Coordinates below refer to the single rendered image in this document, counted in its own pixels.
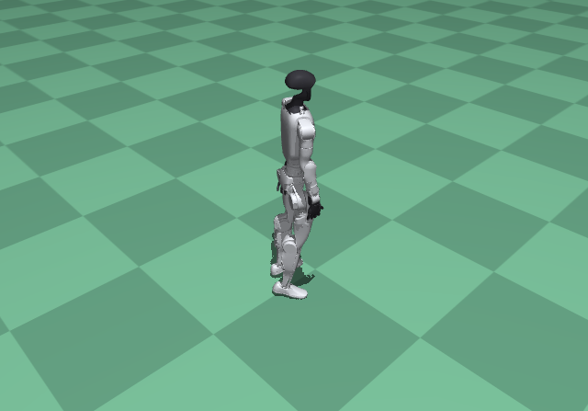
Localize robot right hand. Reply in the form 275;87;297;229
307;195;323;220

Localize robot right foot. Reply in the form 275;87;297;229
272;281;308;299

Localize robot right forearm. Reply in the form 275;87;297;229
302;163;320;204

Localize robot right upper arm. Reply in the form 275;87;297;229
297;119;317;173

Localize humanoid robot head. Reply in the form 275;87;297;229
285;70;316;115

